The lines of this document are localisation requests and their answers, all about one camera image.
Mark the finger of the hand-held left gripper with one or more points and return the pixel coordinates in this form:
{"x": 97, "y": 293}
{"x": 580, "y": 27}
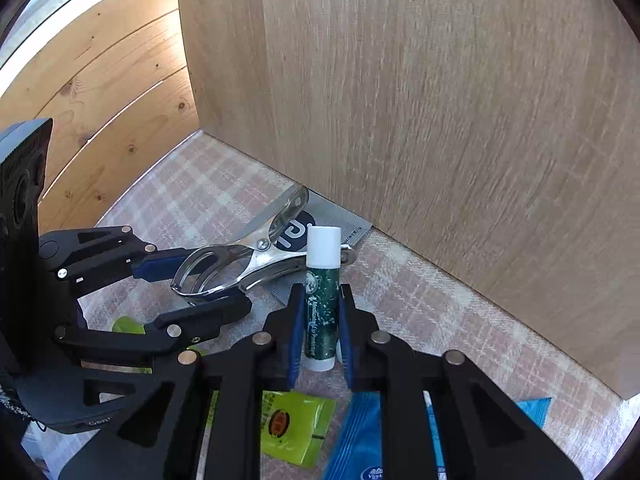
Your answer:
{"x": 200, "y": 317}
{"x": 150, "y": 265}

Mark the plaid blanket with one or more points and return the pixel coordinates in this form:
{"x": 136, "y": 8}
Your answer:
{"x": 450, "y": 335}

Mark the large metal spring clip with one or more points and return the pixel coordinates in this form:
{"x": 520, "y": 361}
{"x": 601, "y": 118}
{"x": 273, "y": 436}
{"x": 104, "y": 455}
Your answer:
{"x": 235, "y": 260}

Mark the grey pouch dark round logo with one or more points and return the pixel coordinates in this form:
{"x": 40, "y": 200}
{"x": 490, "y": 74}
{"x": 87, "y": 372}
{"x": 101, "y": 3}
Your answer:
{"x": 325, "y": 220}

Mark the light wood cabinet panel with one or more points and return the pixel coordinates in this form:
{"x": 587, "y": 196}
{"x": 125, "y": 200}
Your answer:
{"x": 425, "y": 110}

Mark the knotty pine wood panel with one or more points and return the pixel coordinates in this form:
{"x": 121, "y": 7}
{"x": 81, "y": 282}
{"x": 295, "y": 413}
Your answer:
{"x": 100, "y": 85}

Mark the bright green sachet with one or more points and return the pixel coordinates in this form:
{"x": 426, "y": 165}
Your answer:
{"x": 125, "y": 325}

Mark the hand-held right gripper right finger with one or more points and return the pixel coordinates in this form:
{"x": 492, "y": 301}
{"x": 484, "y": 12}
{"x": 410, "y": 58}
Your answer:
{"x": 348, "y": 330}

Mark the blue packet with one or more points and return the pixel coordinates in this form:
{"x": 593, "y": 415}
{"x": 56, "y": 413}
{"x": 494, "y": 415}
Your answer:
{"x": 360, "y": 440}

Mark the green lip balm white cap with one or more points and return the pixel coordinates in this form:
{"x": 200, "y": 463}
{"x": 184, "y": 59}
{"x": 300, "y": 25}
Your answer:
{"x": 322, "y": 310}

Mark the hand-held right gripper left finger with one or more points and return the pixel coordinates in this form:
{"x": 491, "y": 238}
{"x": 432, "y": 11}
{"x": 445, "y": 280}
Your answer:
{"x": 296, "y": 330}

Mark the yellow-green sachet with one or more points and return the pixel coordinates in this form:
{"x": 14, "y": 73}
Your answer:
{"x": 295, "y": 425}

